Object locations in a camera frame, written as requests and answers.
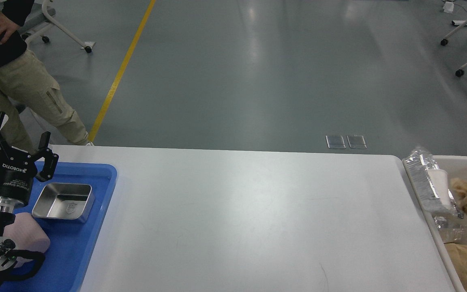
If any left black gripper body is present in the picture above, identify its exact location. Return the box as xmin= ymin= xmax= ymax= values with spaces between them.
xmin=0 ymin=152 xmax=37 ymax=208

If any square stainless steel tray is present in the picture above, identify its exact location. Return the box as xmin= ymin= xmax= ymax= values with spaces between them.
xmin=32 ymin=182 xmax=95 ymax=223

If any pink ribbed mug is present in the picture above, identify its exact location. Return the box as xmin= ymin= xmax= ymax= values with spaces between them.
xmin=2 ymin=213 xmax=51 ymax=253

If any aluminium foil tray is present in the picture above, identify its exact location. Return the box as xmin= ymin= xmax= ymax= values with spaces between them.
xmin=402 ymin=146 xmax=465 ymax=219

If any white paper cup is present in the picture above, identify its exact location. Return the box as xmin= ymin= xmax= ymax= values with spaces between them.
xmin=427 ymin=169 xmax=452 ymax=208

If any person in beige trousers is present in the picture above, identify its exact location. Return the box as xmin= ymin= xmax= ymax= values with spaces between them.
xmin=0 ymin=0 xmax=93 ymax=153

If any blue plastic tray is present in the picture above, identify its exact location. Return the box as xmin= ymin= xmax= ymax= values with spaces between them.
xmin=0 ymin=162 xmax=117 ymax=292

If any grey office chair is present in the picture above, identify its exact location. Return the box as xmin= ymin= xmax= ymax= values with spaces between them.
xmin=18 ymin=0 xmax=95 ymax=54

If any left floor socket plate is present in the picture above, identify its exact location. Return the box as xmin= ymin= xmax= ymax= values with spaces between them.
xmin=326 ymin=135 xmax=347 ymax=149

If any floor socket plate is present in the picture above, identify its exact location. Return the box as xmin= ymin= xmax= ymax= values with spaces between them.
xmin=326 ymin=135 xmax=347 ymax=149
xmin=346 ymin=135 xmax=368 ymax=149

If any right floor socket plate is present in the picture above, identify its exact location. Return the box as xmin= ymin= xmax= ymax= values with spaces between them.
xmin=346 ymin=135 xmax=368 ymax=149

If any clear plastic wrap in bin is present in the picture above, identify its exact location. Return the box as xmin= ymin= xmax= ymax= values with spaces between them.
xmin=433 ymin=216 xmax=466 ymax=243

